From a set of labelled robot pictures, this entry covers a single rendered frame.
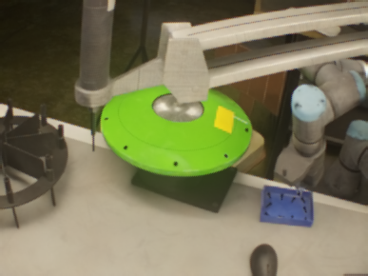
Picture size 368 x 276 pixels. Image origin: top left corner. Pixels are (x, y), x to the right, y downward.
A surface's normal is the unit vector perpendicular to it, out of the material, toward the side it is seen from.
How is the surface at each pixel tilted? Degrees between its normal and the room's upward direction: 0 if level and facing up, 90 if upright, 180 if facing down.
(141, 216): 0
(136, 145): 24
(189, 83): 90
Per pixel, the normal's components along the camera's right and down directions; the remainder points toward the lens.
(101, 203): 0.10, -0.78
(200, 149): 0.23, -0.48
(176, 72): 0.17, 0.62
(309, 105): -0.29, -0.47
